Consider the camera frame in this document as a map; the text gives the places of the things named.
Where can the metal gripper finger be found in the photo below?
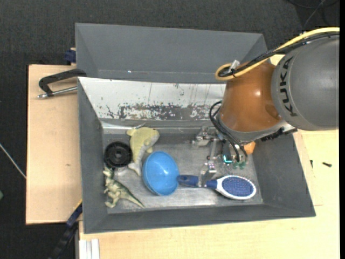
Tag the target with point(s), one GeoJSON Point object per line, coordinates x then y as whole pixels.
{"type": "Point", "coordinates": [208, 171]}
{"type": "Point", "coordinates": [203, 137]}

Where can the blue and white hairbrush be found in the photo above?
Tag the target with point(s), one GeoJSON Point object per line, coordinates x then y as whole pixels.
{"type": "Point", "coordinates": [237, 187]}

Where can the blue plastic bowl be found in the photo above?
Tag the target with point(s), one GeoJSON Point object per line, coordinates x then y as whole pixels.
{"type": "Point", "coordinates": [159, 173]}

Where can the yellow-green plush fish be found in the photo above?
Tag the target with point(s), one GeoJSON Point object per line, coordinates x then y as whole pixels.
{"type": "Point", "coordinates": [141, 142]}

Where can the black ribbed round reel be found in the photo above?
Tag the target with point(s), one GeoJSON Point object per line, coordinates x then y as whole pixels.
{"type": "Point", "coordinates": [118, 154]}

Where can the green toy dinosaur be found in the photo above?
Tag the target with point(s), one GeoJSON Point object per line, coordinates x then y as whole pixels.
{"type": "Point", "coordinates": [116, 189]}

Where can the grey metal bin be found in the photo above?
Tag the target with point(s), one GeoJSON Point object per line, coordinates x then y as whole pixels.
{"type": "Point", "coordinates": [167, 50]}

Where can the small black screw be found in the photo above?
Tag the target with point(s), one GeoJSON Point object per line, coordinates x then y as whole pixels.
{"type": "Point", "coordinates": [327, 164]}

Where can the brown cardboard board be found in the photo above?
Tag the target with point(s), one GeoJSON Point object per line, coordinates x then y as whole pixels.
{"type": "Point", "coordinates": [54, 144]}

